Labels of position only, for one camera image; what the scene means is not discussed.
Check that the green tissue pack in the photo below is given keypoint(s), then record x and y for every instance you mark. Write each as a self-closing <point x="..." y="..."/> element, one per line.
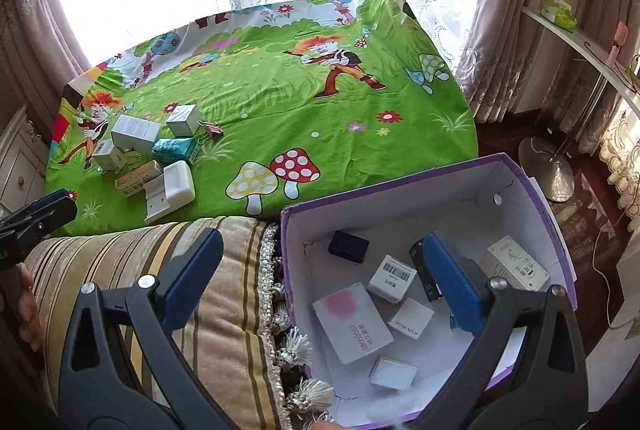
<point x="559" y="13"/>

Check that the printed green cartoon cloth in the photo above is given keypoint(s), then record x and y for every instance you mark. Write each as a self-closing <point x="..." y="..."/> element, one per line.
<point x="300" y="109"/>

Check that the white box with barcode label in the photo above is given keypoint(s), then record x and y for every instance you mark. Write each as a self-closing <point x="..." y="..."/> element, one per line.
<point x="107" y="158"/>

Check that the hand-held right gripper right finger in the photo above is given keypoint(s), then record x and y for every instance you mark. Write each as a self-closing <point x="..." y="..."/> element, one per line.
<point x="455" y="285"/>

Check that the person's left hand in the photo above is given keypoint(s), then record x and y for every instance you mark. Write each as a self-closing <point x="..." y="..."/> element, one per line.
<point x="29" y="310"/>

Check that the beige curtains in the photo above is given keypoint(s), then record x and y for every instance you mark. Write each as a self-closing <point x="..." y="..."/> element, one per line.
<point x="30" y="24"/>

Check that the small blue box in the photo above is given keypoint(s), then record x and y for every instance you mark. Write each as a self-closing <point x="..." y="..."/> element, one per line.
<point x="348" y="246"/>

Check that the medium white box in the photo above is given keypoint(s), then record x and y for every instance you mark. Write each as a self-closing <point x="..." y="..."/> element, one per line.
<point x="391" y="280"/>

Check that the white box with grey print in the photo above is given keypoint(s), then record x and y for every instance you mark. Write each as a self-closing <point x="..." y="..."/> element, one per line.
<point x="132" y="129"/>

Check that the striped plush cushion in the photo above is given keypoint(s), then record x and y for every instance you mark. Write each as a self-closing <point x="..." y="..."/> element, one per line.
<point x="225" y="310"/>

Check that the white ornate dresser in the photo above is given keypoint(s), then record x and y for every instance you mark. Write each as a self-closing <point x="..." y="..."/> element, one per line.
<point x="20" y="169"/>

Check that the teal box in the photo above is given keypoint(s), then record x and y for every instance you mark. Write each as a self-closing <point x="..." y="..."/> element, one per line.
<point x="172" y="150"/>

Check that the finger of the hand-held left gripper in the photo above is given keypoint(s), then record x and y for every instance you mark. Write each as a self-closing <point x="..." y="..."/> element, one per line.
<point x="47" y="199"/>
<point x="55" y="217"/>

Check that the binder clip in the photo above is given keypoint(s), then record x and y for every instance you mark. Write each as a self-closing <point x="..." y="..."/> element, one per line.
<point x="210" y="129"/>

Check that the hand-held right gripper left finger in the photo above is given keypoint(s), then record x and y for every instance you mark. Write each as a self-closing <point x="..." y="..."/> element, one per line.
<point x="192" y="280"/>

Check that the long white box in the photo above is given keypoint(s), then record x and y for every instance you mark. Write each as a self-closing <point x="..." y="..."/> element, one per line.
<point x="137" y="180"/>

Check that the small white square box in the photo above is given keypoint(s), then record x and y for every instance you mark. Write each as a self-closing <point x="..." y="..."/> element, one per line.
<point x="411" y="317"/>

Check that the small grey white box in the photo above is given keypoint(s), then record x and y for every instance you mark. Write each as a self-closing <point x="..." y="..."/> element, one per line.
<point x="393" y="372"/>

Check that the mauve curtain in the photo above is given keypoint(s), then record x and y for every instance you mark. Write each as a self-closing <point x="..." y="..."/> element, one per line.
<point x="510" y="9"/>

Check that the purple cardboard box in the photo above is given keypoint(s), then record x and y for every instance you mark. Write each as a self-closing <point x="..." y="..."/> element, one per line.
<point x="390" y="210"/>

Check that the silver grey box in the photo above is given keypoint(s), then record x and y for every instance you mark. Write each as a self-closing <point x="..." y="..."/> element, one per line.
<point x="182" y="119"/>

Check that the large white box with drawing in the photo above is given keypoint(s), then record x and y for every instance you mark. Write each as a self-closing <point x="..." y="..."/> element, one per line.
<point x="515" y="262"/>

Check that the pink plastic item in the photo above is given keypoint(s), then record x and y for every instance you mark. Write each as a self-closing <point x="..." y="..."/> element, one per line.
<point x="621" y="32"/>

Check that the cream lace cloth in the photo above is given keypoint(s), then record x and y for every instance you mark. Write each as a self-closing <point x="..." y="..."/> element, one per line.
<point x="622" y="149"/>

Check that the black box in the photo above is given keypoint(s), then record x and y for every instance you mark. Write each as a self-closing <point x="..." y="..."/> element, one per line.
<point x="419" y="267"/>

